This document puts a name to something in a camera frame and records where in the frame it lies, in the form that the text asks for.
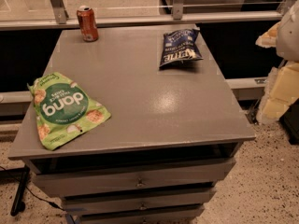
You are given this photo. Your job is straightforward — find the red coke can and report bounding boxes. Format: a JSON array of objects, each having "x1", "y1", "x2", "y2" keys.
[{"x1": 77, "y1": 6, "x2": 99, "y2": 42}]

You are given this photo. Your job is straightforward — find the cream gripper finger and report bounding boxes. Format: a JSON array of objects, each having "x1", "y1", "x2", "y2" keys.
[
  {"x1": 255, "y1": 22, "x2": 280, "y2": 49},
  {"x1": 256, "y1": 61, "x2": 299, "y2": 124}
]

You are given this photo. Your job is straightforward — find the grey drawer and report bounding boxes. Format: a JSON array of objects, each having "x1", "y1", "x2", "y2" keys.
[
  {"x1": 33, "y1": 158, "x2": 235, "y2": 197},
  {"x1": 63, "y1": 188, "x2": 216, "y2": 216},
  {"x1": 79, "y1": 204, "x2": 204, "y2": 224}
]

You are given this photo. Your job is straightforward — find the metal railing frame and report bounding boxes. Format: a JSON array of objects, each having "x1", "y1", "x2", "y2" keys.
[{"x1": 0, "y1": 0, "x2": 296, "y2": 31}]

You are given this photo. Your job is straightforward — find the top grey drawer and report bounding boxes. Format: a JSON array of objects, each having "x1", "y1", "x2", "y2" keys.
[{"x1": 33, "y1": 158, "x2": 235, "y2": 197}]

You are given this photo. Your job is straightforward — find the bottom grey drawer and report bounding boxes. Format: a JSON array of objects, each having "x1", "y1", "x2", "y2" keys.
[{"x1": 79, "y1": 204, "x2": 204, "y2": 224}]

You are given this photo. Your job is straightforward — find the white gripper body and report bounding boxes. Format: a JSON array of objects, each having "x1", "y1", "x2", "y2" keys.
[{"x1": 276, "y1": 0, "x2": 299, "y2": 62}]

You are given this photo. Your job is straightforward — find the green dang chips bag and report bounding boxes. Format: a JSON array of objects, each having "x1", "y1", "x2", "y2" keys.
[{"x1": 29, "y1": 72, "x2": 111, "y2": 150}]

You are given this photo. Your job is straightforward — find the middle grey drawer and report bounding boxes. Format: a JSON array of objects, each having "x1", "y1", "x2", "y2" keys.
[{"x1": 63, "y1": 188, "x2": 216, "y2": 216}]

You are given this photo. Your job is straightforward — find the black stand leg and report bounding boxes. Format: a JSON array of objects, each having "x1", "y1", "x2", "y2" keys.
[{"x1": 10, "y1": 165, "x2": 30, "y2": 217}]

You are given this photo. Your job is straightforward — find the black floor cable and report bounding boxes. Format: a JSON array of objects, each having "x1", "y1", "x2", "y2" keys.
[{"x1": 0, "y1": 165, "x2": 64, "y2": 211}]

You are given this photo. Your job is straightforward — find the blue kettle chips bag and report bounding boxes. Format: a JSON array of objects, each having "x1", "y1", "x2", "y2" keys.
[{"x1": 159, "y1": 28, "x2": 203, "y2": 68}]

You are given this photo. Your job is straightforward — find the grey drawer cabinet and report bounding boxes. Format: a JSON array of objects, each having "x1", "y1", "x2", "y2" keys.
[{"x1": 7, "y1": 23, "x2": 257, "y2": 224}]

